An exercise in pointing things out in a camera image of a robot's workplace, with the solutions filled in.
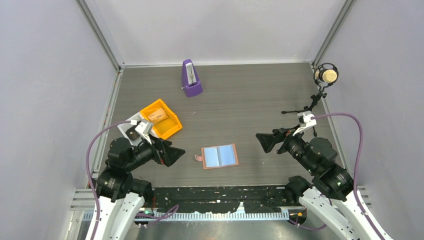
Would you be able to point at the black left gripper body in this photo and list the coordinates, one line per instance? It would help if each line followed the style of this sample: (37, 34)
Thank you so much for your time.
(158, 154)

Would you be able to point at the card in yellow bin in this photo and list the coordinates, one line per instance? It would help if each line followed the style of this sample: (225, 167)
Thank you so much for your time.
(158, 115)

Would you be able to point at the black microphone tripod stand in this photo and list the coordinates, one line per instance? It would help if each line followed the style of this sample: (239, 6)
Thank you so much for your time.
(315, 99)

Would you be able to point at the orange leather card holder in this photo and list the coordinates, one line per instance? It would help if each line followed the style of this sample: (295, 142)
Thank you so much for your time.
(220, 156)

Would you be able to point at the beige foam microphone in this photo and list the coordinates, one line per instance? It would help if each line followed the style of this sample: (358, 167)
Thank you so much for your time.
(325, 73)

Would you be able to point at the purple metronome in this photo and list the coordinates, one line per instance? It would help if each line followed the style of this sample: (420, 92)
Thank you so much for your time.
(190, 82)

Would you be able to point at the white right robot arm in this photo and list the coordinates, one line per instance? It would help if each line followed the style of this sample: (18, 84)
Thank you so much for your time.
(331, 195)

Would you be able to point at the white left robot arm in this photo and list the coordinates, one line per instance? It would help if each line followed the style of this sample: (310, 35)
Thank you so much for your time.
(117, 194)

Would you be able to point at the yellow plastic bin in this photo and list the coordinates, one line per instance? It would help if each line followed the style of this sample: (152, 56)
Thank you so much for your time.
(165, 121)

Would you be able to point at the black card in white bin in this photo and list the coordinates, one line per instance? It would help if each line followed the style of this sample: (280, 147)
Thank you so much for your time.
(132, 134)

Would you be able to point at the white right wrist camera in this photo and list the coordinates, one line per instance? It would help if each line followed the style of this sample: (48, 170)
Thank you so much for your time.
(306, 122)

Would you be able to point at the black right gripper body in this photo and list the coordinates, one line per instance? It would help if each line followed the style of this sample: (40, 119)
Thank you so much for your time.
(289, 139)

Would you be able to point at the white plastic bin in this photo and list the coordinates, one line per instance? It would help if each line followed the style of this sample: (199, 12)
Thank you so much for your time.
(125, 126)

